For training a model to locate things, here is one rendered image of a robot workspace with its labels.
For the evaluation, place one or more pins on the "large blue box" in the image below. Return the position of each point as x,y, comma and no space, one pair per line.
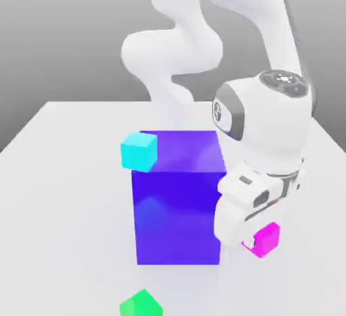
175,213

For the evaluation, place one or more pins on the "small cyan cube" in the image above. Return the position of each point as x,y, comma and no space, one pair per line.
138,152

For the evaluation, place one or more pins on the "small magenta cube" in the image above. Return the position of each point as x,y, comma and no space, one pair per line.
267,240

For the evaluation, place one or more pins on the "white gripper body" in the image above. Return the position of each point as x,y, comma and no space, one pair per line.
231,221

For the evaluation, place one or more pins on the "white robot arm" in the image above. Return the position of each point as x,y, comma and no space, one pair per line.
273,132

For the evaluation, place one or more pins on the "small green cube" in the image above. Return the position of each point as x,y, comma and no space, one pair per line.
140,305

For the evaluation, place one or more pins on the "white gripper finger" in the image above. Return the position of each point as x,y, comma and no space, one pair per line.
252,242

